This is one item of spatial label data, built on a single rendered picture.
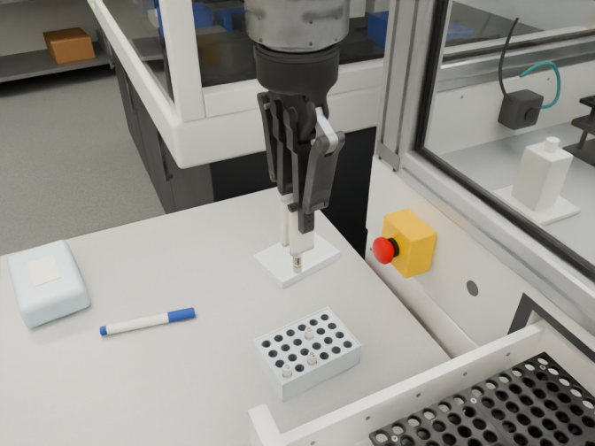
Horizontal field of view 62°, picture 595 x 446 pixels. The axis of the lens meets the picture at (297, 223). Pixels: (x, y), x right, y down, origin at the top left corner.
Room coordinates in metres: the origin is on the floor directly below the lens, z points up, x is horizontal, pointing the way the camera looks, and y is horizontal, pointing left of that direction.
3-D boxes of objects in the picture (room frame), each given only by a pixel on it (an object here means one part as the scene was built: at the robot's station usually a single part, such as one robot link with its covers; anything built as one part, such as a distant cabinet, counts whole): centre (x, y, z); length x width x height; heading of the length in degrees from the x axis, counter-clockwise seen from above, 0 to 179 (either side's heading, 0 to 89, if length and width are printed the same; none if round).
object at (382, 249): (0.55, -0.13, 0.88); 0.04 x 0.03 x 0.04; 25
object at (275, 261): (0.66, 0.00, 0.77); 0.13 x 0.09 x 0.02; 128
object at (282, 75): (0.45, 0.00, 1.15); 0.08 x 0.07 x 0.09; 31
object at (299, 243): (0.44, 0.00, 1.00); 0.03 x 0.01 x 0.07; 121
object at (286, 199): (0.45, 0.00, 1.00); 0.03 x 0.01 x 0.07; 121
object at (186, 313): (0.51, 0.22, 0.77); 0.14 x 0.02 x 0.02; 106
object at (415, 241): (0.56, -0.16, 0.88); 0.07 x 0.05 x 0.07; 25
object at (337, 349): (0.44, -0.01, 0.78); 0.12 x 0.08 x 0.04; 121
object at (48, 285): (0.58, 0.40, 0.78); 0.15 x 0.10 x 0.04; 32
